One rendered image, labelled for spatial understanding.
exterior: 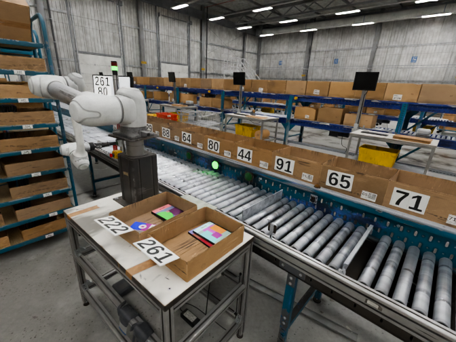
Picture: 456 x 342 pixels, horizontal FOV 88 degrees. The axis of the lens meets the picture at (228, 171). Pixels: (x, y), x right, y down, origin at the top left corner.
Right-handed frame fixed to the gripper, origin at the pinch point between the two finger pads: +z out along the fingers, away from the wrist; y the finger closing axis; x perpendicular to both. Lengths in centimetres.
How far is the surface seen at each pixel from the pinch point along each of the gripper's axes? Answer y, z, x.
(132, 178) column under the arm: -93, -27, 0
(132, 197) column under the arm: -92, -27, 13
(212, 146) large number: -65, 67, -1
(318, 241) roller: -191, 25, 20
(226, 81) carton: 346, 520, -69
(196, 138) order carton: -41, 67, -4
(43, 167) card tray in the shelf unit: 22, -51, 18
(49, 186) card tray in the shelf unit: 22, -50, 36
